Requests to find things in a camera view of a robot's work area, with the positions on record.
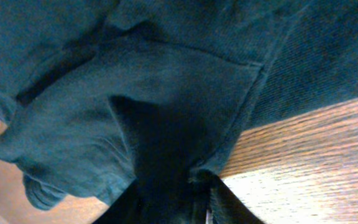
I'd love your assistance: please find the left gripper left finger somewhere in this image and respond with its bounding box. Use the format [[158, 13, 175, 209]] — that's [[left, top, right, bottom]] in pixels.
[[93, 180, 141, 224]]

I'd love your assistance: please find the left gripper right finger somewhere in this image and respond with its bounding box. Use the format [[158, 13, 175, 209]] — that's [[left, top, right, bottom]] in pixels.
[[209, 175, 264, 224]]

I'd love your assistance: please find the black t-shirt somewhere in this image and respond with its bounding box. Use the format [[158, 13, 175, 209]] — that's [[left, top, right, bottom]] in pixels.
[[0, 0, 358, 223]]

